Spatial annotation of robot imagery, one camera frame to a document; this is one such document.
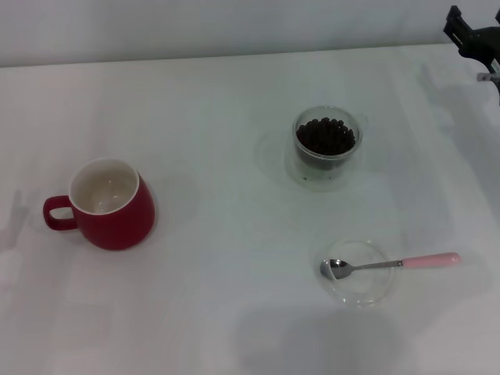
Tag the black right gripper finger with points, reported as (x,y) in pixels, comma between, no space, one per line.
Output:
(457,27)

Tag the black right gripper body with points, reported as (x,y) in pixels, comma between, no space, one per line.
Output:
(486,43)

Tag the red ceramic mug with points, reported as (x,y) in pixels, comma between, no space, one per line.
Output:
(117,228)

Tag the clear glass cup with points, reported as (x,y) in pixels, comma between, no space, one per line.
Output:
(353,154)

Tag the dark coffee beans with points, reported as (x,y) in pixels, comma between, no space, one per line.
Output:
(324,136)

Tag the silver metal plug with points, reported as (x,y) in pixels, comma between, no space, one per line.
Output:
(486,76)

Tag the clear glass saucer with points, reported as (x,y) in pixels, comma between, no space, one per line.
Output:
(361,291)

